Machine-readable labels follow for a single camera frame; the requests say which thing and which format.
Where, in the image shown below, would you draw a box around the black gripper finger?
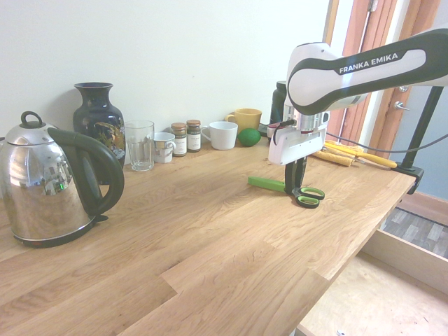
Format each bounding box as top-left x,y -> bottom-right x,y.
284,161 -> 298,194
296,156 -> 309,190

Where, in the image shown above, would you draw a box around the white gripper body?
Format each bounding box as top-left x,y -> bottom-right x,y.
267,126 -> 329,166

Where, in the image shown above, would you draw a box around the green black scissors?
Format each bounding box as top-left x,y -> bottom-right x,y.
247,176 -> 326,210

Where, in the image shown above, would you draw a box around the large open wooden drawer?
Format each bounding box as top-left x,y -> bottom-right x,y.
295,229 -> 448,336

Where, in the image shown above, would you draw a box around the yellow folded cloth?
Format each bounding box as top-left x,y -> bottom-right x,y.
311,139 -> 365,168

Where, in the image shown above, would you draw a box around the black Vega protein tub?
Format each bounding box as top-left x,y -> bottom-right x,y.
271,80 -> 291,124

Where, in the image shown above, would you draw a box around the green lime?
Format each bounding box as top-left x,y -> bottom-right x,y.
237,127 -> 262,147

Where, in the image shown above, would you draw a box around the yellow mug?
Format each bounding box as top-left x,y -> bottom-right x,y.
224,108 -> 263,136

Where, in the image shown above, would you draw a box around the plain white cup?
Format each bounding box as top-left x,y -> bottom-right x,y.
200,121 -> 239,151

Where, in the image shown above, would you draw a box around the brown lid spice jar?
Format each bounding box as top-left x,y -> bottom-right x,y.
170,122 -> 188,158
185,119 -> 202,153

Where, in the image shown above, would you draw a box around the small printed white mug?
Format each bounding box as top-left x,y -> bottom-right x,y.
153,132 -> 177,164

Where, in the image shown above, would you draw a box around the grey blue door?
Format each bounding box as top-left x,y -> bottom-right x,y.
386,0 -> 448,202

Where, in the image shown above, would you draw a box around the clear glass tumbler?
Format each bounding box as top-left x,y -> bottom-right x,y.
124,120 -> 155,172

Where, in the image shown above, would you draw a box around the dark blue painted vase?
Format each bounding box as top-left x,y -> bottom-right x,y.
72,82 -> 126,186

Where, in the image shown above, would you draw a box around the stainless steel electric kettle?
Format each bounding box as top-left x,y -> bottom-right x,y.
0,111 -> 126,249

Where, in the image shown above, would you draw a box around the black camera clamp mount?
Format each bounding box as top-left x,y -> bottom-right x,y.
391,85 -> 448,195

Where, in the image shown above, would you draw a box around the orange wooden door frame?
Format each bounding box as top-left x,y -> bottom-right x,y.
321,0 -> 442,158

